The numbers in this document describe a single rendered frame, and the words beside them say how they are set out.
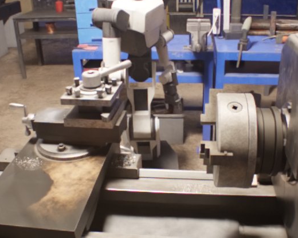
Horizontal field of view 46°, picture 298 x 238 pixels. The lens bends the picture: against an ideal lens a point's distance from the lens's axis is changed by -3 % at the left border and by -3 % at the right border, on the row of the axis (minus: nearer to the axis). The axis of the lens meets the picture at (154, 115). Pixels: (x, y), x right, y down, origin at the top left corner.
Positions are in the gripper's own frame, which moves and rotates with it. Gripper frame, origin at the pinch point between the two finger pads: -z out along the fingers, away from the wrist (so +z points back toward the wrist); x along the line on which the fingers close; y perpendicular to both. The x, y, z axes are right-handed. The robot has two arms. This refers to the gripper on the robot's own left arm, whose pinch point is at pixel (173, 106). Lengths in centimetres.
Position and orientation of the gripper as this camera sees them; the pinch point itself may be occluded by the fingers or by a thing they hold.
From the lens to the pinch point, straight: 242.3
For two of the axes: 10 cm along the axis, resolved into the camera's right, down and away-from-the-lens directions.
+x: 8.3, 1.3, -5.4
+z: -2.0, -8.4, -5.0
